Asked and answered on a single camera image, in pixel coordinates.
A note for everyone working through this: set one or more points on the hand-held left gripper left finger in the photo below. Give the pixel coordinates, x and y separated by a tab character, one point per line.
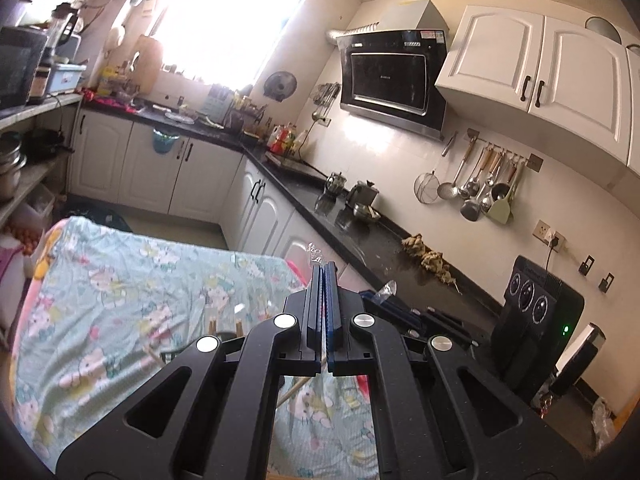
316	310

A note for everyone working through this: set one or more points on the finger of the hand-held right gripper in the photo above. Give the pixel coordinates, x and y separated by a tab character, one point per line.
397	307
447	322

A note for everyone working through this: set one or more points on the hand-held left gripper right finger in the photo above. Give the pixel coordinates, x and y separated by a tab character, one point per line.
331	310

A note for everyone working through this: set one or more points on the row of hanging kitchen utensils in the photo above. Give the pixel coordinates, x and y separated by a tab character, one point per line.
480	185

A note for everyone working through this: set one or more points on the black countertop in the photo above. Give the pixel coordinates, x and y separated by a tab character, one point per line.
390	255

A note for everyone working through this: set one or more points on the black appliance with dials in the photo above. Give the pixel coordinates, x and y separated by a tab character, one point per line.
535	320

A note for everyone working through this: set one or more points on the small metal bowl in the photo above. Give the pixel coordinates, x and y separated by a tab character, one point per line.
366	212

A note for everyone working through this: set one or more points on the square metal kettle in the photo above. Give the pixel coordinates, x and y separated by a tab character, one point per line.
361	194

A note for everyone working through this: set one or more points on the round metal kettle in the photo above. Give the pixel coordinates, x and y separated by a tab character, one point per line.
336	184

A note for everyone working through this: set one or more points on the yellow oil bottle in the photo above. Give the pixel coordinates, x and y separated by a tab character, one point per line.
295	140

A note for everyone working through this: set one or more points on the red label bottle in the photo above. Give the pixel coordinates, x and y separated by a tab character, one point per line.
277	137

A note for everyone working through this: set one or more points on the clear plastic bag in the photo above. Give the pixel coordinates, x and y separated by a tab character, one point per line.
606	425

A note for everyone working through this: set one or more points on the printed cartoon tablecloth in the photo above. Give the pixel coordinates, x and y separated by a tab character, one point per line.
125	310

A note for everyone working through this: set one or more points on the hanging ladles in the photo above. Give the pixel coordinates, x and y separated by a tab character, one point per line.
325	100

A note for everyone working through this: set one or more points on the white lower cabinets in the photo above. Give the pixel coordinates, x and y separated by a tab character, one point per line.
150	175

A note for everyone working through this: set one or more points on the white cabinets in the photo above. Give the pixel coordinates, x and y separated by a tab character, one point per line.
150	175
540	75

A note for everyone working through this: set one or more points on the blue hanging basket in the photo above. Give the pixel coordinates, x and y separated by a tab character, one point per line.
163	141

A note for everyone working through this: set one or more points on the black range hood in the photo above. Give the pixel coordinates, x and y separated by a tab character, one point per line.
390	80

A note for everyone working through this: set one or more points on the white upper cabinets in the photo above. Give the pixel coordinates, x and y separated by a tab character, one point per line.
540	75

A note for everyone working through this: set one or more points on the clear storage box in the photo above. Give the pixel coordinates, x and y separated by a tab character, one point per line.
41	205

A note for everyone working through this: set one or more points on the wooden cutting board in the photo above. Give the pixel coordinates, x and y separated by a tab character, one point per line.
149	62

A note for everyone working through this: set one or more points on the window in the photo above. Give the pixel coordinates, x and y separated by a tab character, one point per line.
225	20

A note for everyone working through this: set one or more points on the black wok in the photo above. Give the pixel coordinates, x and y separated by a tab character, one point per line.
47	142

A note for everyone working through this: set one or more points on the stacked metal pots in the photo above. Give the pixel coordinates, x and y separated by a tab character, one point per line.
11	165

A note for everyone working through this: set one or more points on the blue plastic box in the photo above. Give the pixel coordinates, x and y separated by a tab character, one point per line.
66	77

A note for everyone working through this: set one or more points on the metal shelf rack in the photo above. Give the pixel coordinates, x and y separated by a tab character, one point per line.
30	115

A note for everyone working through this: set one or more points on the blender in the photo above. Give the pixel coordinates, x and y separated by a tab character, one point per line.
64	27

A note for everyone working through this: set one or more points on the black microwave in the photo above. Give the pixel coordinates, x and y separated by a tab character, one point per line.
17	67

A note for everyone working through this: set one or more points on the wall socket with plug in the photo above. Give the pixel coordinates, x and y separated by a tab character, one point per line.
549	236

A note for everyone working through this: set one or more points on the black wall socket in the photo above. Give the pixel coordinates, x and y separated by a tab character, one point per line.
587	265
606	282

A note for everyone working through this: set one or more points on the brass wall switch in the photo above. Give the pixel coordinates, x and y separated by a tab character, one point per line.
535	163

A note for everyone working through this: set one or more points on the small wall fan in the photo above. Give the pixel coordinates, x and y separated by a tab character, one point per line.
280	85

